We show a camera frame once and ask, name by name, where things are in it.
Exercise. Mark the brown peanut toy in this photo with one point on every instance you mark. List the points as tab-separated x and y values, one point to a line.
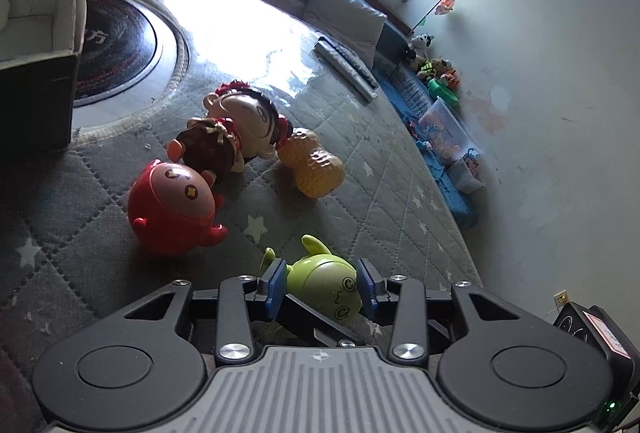
312	165

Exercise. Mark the round desktop with quilted cover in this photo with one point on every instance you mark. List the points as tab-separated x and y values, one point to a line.
390	173

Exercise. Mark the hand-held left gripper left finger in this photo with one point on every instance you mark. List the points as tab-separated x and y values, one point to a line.
277	287

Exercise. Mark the colourful pinwheel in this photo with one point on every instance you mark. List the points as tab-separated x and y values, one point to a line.
445	5

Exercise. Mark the small clear plastic container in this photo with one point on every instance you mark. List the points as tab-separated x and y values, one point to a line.
467	170

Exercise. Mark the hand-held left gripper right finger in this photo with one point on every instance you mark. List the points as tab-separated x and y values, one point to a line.
365	287

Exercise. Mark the wall outlet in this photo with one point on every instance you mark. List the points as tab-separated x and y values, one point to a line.
561	298

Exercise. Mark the clear plastic toy bin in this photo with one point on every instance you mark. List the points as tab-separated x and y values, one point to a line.
445	128

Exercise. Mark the green plastic potty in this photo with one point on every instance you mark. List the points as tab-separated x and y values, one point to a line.
442	92

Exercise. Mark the black-haired doll figure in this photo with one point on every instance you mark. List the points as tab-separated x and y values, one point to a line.
240	118

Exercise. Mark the red round toy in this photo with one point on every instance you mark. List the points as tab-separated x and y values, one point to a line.
170	208

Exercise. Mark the black and white plush cow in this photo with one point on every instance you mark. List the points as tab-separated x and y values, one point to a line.
421	45

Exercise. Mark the cardboard box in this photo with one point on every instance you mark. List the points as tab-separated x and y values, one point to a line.
35	98

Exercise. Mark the green alien toy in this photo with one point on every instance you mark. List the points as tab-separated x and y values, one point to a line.
320	285

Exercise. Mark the silver remote control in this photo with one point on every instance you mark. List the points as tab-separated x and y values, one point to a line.
350	75

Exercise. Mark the grey cushion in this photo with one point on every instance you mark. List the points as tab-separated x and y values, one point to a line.
345	15

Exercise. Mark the black remote control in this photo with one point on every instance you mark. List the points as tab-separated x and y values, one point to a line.
350	58

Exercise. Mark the orange plush toy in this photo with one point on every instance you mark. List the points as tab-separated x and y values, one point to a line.
451	78

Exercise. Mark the round black cooktop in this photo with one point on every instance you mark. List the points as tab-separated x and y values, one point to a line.
120	48

